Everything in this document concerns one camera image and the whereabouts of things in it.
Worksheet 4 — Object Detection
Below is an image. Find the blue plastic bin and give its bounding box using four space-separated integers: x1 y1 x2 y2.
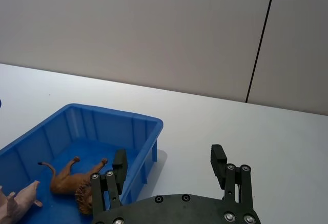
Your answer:
0 103 164 224

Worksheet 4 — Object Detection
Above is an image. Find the pink pig toy figure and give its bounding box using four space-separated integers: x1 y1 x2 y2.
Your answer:
0 180 44 224

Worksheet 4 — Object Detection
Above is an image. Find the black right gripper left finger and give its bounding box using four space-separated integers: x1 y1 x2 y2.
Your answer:
89 149 128 216

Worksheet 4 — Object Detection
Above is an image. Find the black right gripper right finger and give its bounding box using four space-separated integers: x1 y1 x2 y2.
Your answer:
210 144 254 211

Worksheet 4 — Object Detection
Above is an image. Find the brown lion toy figure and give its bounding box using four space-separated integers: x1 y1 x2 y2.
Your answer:
37 156 108 216

